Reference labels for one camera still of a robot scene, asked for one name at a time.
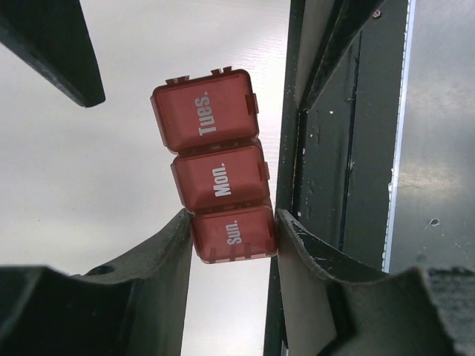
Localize shiny metal front plate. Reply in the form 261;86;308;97
384;1;474;274

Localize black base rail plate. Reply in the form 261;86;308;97
263;1;412;355

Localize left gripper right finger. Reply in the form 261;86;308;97
277;210;474;355

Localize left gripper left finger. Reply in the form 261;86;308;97
1;211;192;355

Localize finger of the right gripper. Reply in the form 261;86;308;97
1;0;105;108

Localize red weekly pill organizer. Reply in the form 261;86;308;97
150;67;278;264

